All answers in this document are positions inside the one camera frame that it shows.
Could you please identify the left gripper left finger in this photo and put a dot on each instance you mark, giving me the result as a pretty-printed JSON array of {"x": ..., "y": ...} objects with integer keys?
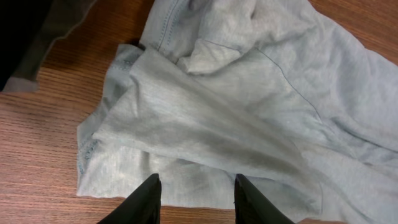
[{"x": 140, "y": 207}]

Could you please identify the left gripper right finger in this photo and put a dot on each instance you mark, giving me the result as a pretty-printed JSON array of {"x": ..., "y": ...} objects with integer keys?
[{"x": 252, "y": 207}]

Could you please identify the light blue t-shirt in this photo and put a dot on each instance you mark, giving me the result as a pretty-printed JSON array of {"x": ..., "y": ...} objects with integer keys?
[{"x": 273, "y": 90}]

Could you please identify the grey folded garment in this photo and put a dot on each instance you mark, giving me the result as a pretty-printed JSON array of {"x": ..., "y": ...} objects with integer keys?
[{"x": 63, "y": 17}]

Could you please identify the black folded garment on stack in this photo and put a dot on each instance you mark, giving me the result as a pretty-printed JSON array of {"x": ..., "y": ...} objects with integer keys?
[{"x": 21, "y": 20}]

